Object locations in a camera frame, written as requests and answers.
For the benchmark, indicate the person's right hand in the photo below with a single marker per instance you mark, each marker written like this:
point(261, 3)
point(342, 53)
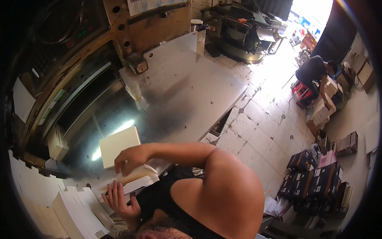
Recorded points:
point(134, 155)

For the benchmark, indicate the person's left hand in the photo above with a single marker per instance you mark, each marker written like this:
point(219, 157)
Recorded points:
point(124, 206)

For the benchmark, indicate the person's right fingers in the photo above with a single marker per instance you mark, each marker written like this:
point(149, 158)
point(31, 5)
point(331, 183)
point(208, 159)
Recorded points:
point(121, 165)

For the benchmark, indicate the white paper sheet bundle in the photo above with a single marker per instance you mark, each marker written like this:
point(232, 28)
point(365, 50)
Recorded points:
point(140, 179)

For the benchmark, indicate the cream paper block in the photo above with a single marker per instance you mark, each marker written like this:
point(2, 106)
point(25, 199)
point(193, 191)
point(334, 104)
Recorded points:
point(119, 146)

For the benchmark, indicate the pile of white die-cut sheets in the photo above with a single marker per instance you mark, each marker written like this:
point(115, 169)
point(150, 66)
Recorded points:
point(71, 209)

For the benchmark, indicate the beige card stack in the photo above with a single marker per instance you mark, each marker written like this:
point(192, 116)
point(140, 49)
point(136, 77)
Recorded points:
point(56, 142)

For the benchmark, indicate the clear plastic cup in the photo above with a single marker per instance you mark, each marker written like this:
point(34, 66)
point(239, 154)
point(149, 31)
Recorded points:
point(133, 91)

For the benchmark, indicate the person's body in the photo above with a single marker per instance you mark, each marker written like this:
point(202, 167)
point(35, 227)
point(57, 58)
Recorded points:
point(220, 194)

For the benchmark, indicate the paper cutting machine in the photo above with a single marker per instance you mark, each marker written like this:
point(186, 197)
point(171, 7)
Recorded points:
point(89, 44)

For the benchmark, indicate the white round container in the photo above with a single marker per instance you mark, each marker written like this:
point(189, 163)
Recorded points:
point(196, 24)

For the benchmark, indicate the loose white papers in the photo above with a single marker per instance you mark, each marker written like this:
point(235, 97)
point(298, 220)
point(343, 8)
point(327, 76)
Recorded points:
point(277, 207)

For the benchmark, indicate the dark printing machine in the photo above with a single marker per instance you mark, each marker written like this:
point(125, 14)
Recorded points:
point(238, 33)

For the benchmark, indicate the red plastic stool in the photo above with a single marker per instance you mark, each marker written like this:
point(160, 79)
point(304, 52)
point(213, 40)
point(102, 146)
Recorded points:
point(301, 91)

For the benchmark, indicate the heap of black boxes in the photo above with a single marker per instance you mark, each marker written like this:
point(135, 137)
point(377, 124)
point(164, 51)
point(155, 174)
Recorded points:
point(316, 185)

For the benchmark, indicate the pink bag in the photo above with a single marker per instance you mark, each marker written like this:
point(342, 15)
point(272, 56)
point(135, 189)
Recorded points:
point(326, 158)

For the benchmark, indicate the heap of beige cartons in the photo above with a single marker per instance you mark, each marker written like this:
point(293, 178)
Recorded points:
point(323, 107)

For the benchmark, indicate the parked vehicle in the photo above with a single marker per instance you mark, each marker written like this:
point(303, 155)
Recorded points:
point(306, 44)

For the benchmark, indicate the row of dark striped booklets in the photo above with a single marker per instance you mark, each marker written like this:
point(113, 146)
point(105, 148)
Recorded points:
point(343, 145)

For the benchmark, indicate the large white sheets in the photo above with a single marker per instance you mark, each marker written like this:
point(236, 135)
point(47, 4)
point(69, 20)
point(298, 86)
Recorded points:
point(371, 136)

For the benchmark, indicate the brown cardboard boxes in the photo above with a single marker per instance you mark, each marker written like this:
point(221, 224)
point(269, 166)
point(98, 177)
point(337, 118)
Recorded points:
point(362, 73)

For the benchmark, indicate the wall calendar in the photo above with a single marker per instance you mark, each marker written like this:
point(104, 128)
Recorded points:
point(149, 5)

